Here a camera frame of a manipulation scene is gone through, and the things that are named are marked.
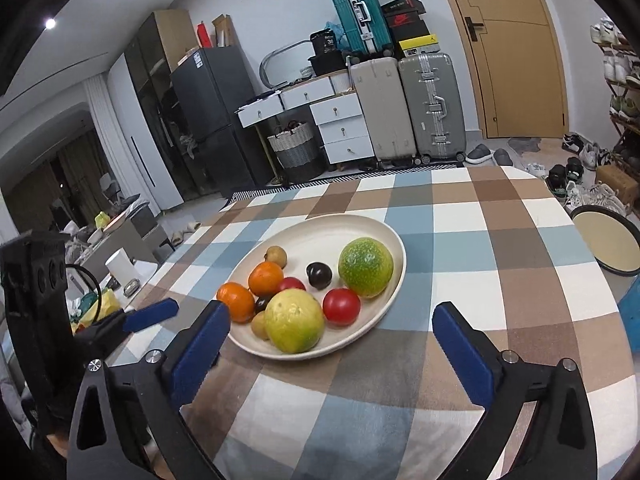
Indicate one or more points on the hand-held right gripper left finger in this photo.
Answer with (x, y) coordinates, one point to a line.
(200, 355)

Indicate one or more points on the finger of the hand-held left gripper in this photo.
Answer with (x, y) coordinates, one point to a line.
(150, 314)

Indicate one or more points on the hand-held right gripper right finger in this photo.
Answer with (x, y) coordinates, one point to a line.
(462, 355)

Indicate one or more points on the orange mandarin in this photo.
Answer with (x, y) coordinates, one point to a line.
(265, 279)
(235, 301)

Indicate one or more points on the brown longan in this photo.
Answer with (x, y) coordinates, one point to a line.
(276, 256)
(260, 325)

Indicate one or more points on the dark purple plum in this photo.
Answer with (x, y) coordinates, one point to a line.
(262, 304)

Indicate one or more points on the yellow-green passion fruit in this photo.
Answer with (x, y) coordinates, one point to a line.
(294, 320)

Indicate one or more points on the red tomato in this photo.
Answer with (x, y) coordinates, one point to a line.
(292, 284)
(341, 306)

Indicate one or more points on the cream oval plate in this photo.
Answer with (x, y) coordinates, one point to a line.
(320, 240)

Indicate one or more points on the yellow bag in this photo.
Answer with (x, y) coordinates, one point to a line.
(107, 305)

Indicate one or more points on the white cylinder bin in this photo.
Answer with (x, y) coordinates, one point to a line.
(121, 270)

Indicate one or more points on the checkered tablecloth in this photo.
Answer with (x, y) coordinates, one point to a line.
(450, 240)

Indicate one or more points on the green round passion fruit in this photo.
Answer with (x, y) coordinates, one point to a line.
(365, 265)

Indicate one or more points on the small black plum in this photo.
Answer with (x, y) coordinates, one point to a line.
(318, 275)

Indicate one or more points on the round black-rimmed stool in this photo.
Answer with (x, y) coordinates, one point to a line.
(602, 240)

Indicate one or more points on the grey slippers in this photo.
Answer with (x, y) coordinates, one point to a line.
(482, 154)

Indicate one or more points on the dark grey refrigerator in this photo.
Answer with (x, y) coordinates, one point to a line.
(215, 120)

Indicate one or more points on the woven laundry basket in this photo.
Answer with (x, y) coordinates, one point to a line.
(295, 152)

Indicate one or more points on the pile of shoes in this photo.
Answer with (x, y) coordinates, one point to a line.
(580, 170)

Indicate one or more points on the black glass cabinet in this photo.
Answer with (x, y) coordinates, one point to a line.
(150, 85)

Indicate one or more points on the cardboard box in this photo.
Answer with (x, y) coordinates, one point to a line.
(614, 180)

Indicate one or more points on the silver suitcase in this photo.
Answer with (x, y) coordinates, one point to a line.
(432, 110)

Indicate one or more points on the beige suitcase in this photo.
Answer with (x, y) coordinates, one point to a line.
(382, 110)

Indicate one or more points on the white drawer desk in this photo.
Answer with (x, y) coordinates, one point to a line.
(340, 125)

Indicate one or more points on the wooden door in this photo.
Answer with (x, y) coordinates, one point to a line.
(510, 60)

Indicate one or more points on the black storage box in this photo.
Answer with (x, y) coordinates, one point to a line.
(327, 57)

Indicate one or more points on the shoe rack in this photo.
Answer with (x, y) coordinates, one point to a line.
(620, 75)

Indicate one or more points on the teal suitcase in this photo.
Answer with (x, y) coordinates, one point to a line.
(357, 15)

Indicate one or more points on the silver hoop frame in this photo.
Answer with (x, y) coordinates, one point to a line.
(270, 60)

